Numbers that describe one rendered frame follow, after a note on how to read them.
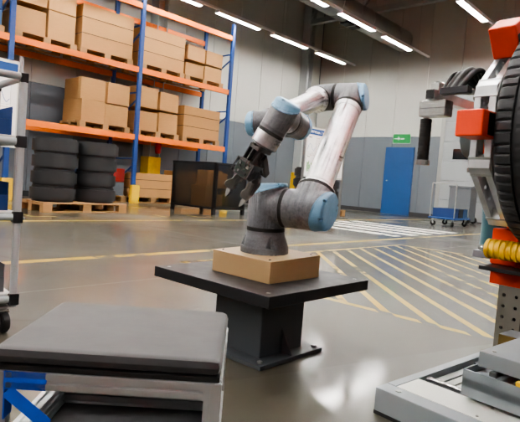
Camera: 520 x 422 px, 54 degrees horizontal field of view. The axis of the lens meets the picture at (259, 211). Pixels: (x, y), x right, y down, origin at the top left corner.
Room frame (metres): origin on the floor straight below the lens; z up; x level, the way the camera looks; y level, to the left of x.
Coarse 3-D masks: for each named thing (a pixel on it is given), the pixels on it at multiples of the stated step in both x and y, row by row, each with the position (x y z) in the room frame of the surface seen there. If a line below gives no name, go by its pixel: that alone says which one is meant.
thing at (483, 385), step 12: (468, 372) 1.44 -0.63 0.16; (480, 372) 1.49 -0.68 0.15; (492, 372) 1.40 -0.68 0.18; (468, 384) 1.43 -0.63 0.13; (480, 384) 1.41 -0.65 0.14; (492, 384) 1.38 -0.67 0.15; (504, 384) 1.36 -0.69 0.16; (516, 384) 1.34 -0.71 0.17; (468, 396) 1.43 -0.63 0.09; (480, 396) 1.41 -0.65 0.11; (492, 396) 1.38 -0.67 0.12; (504, 396) 1.36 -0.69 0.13; (516, 396) 1.34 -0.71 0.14; (504, 408) 1.36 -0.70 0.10; (516, 408) 1.33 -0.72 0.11
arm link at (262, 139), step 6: (258, 132) 1.65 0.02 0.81; (264, 132) 1.64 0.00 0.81; (252, 138) 1.67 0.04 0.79; (258, 138) 1.65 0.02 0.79; (264, 138) 1.64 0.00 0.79; (270, 138) 1.64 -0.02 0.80; (258, 144) 1.66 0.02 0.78; (264, 144) 1.64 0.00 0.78; (270, 144) 1.65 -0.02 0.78; (276, 144) 1.66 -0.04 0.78; (270, 150) 1.66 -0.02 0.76
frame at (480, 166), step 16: (496, 64) 1.47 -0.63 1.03; (480, 80) 1.44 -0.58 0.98; (496, 80) 1.41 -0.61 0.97; (480, 96) 1.42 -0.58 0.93; (496, 96) 1.39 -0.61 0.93; (480, 144) 1.44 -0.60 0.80; (480, 160) 1.41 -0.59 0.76; (480, 176) 1.43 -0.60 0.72; (480, 192) 1.47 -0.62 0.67; (496, 192) 1.43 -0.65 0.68; (496, 208) 1.52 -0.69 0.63; (496, 224) 1.52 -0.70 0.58
